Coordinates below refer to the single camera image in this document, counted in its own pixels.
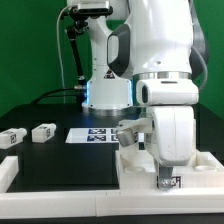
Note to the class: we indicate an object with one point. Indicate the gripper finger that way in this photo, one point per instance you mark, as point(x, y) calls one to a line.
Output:
point(165, 177)

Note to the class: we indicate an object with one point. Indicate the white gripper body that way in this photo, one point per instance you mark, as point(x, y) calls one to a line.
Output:
point(169, 133)

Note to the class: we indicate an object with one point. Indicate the white square table top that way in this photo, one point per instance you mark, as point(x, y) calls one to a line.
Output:
point(137, 170)

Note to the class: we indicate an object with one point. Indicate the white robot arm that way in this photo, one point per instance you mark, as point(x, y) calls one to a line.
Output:
point(146, 54)

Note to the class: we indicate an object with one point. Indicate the white front obstacle bar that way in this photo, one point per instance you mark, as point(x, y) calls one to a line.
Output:
point(110, 203)

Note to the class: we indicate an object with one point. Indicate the white obstacle bar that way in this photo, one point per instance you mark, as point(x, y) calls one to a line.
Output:
point(110, 203)
point(8, 171)

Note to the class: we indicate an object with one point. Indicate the white sheet with fiducial markers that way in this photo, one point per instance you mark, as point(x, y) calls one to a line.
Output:
point(91, 135)

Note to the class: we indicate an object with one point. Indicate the white left obstacle bar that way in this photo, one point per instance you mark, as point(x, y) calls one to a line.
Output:
point(8, 171)

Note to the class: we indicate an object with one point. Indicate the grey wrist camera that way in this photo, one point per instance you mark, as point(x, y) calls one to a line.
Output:
point(126, 137)

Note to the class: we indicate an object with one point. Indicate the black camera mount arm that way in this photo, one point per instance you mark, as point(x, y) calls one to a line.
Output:
point(72, 34)

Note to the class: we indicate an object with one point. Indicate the camera on robot top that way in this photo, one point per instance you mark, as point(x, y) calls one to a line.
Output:
point(91, 7)

